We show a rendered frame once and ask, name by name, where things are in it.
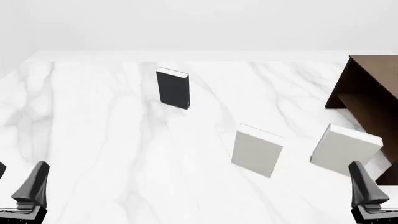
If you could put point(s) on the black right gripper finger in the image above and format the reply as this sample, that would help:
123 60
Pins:
366 186

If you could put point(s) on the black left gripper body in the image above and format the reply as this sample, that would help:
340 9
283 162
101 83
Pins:
21 214

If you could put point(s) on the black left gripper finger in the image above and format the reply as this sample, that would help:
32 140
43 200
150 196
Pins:
2 169
33 184

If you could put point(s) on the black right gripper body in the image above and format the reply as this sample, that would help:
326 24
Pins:
377 214

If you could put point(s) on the thick pale grey book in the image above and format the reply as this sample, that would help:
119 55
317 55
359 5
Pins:
342 148

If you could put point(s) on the dark brown wooden shelf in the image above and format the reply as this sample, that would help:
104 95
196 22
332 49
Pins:
368 98

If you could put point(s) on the slim pale grey book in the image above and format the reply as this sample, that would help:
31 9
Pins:
256 152

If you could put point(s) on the black upright book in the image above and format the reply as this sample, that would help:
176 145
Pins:
173 89

